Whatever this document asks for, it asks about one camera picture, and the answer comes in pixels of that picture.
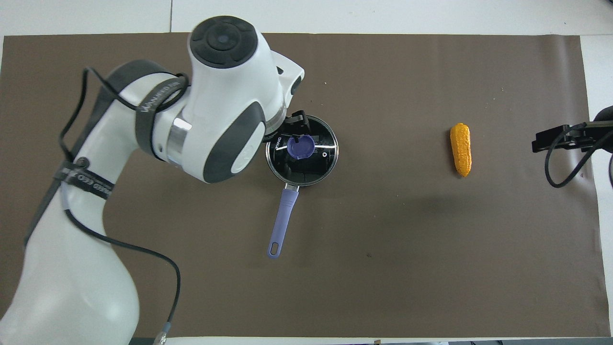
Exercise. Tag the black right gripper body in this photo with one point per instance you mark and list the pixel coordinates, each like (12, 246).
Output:
(602, 132)

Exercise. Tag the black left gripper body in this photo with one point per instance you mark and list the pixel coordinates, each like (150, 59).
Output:
(297, 120)

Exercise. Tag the glass lid with purple knob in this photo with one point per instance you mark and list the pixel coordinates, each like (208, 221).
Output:
(302, 146)

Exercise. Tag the yellow toy corn cob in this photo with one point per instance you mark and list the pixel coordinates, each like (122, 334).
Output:
(461, 149)

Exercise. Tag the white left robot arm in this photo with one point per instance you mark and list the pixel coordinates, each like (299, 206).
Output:
(76, 268)

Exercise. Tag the brown paper table mat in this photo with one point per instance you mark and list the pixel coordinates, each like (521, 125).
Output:
(383, 239)

